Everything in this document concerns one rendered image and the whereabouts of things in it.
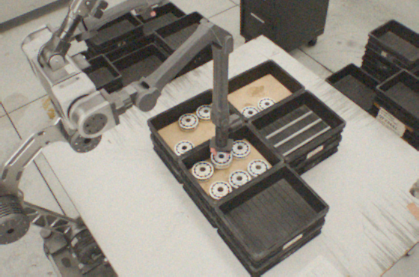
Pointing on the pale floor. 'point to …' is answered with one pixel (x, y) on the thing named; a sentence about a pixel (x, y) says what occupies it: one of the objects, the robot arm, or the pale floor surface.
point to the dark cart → (285, 1)
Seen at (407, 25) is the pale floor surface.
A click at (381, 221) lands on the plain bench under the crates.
